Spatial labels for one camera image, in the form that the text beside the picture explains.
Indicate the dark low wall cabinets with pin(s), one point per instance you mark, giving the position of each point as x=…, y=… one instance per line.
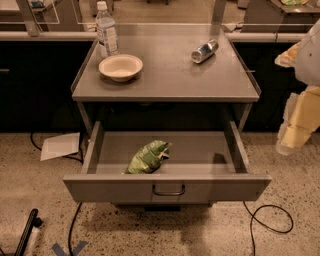
x=35, y=85

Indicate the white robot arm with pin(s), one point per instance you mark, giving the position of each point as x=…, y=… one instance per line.
x=307, y=69

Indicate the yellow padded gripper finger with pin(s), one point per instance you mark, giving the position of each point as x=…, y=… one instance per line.
x=300, y=119
x=288, y=58

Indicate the grey metal cabinet counter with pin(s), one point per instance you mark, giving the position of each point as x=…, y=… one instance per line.
x=169, y=74

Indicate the black drawer handle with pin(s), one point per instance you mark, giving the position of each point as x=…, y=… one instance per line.
x=167, y=193

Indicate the green jalapeno chip bag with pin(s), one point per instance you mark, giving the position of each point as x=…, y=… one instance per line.
x=149, y=158

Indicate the white paper sheet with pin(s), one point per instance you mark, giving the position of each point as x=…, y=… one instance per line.
x=58, y=146

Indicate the grey background desk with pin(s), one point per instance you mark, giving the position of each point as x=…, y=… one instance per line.
x=272, y=16

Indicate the black stand base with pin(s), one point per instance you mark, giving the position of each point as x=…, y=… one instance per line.
x=33, y=221

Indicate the silver soda can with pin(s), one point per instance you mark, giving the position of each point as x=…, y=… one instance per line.
x=204, y=51

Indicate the clear plastic water bottle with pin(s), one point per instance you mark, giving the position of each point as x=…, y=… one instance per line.
x=106, y=31

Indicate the grey open top drawer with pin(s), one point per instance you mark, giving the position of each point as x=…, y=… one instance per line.
x=213, y=166

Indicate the cream white bowl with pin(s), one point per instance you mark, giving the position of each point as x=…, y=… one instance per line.
x=121, y=67

